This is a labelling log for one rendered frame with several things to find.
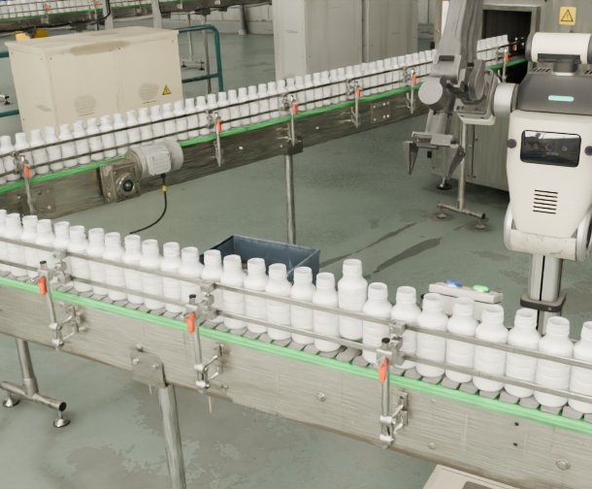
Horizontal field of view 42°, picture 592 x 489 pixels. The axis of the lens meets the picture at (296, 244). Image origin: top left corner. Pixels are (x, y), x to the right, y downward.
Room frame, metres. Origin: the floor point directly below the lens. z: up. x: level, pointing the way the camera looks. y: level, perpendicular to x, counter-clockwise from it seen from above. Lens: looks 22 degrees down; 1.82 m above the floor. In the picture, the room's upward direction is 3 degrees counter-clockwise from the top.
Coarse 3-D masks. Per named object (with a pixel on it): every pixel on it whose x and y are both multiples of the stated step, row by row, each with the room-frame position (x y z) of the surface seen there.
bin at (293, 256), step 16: (224, 240) 2.20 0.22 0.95; (240, 240) 2.23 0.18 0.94; (256, 240) 2.20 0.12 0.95; (224, 256) 2.19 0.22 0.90; (240, 256) 2.23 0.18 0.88; (256, 256) 2.20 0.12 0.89; (272, 256) 2.17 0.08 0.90; (288, 256) 2.14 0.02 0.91; (304, 256) 2.11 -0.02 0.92; (288, 272) 1.94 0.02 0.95
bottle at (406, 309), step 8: (400, 288) 1.36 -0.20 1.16; (408, 288) 1.36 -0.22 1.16; (400, 296) 1.34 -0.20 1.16; (408, 296) 1.33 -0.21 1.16; (400, 304) 1.33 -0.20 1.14; (408, 304) 1.33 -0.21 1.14; (392, 312) 1.34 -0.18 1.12; (400, 312) 1.33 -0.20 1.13; (408, 312) 1.32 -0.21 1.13; (416, 312) 1.33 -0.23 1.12; (408, 320) 1.32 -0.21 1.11; (416, 320) 1.32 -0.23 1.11; (392, 336) 1.34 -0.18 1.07; (400, 336) 1.32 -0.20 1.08; (408, 336) 1.32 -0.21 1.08; (408, 344) 1.32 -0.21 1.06; (408, 352) 1.32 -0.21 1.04; (400, 368) 1.32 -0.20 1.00; (408, 368) 1.32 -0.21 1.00
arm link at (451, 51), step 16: (464, 0) 1.89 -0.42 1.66; (448, 16) 1.88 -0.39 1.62; (464, 16) 1.87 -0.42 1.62; (448, 32) 1.86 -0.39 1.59; (464, 32) 1.87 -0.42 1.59; (448, 48) 1.84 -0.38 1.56; (464, 48) 1.85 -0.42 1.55; (448, 64) 1.82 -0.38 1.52; (464, 64) 1.84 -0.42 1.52; (448, 80) 1.81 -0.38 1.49
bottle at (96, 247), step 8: (96, 232) 1.77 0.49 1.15; (104, 232) 1.76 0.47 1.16; (96, 240) 1.74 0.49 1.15; (104, 240) 1.75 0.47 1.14; (88, 248) 1.74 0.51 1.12; (96, 248) 1.73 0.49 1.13; (104, 248) 1.74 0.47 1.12; (96, 256) 1.73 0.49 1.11; (88, 264) 1.74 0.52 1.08; (96, 264) 1.73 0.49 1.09; (96, 272) 1.73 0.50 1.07; (104, 272) 1.73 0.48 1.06; (96, 280) 1.73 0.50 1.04; (104, 280) 1.73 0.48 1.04; (96, 288) 1.73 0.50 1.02; (104, 288) 1.73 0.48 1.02
